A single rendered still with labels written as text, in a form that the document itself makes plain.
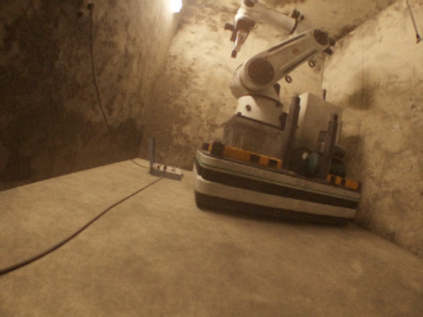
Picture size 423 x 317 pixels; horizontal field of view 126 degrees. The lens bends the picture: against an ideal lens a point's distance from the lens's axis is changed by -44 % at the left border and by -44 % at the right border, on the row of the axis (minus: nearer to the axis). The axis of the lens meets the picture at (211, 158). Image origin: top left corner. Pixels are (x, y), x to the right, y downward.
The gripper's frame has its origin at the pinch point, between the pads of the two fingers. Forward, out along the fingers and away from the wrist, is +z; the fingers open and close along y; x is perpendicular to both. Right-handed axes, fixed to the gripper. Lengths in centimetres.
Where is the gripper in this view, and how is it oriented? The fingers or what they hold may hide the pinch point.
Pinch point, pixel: (235, 50)
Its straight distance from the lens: 172.7
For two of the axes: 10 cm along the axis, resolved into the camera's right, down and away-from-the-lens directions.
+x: -9.6, -2.3, -1.3
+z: -2.4, 9.7, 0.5
